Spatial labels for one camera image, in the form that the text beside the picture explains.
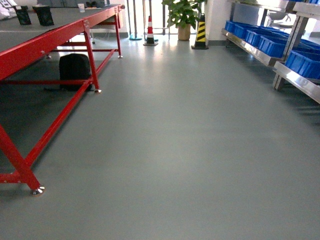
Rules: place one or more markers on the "steel shelf rack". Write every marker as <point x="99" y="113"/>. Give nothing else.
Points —
<point x="264" y="43"/>
<point x="301" y="69"/>

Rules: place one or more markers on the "red white traffic cone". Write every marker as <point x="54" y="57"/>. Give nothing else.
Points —
<point x="150" y="40"/>

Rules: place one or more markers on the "yellow black traffic cone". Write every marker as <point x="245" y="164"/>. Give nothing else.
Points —
<point x="200" y="41"/>

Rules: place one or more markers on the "black backpack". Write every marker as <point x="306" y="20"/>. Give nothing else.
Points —
<point x="74" y="66"/>

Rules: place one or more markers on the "potted green plant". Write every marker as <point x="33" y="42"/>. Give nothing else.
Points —
<point x="184" y="15"/>

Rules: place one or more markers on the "white paper cup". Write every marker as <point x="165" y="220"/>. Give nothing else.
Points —
<point x="81" y="7"/>

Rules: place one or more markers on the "black mesh holder right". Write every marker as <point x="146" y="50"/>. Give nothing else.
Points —
<point x="44" y="15"/>

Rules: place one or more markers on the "black mesh holder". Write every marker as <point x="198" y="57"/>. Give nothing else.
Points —
<point x="22" y="14"/>
<point x="44" y="15"/>

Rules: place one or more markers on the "black mesh holder left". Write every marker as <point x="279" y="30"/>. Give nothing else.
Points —
<point x="22" y="14"/>

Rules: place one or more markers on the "red conveyor frame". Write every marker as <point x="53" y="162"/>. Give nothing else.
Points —
<point x="73" y="34"/>

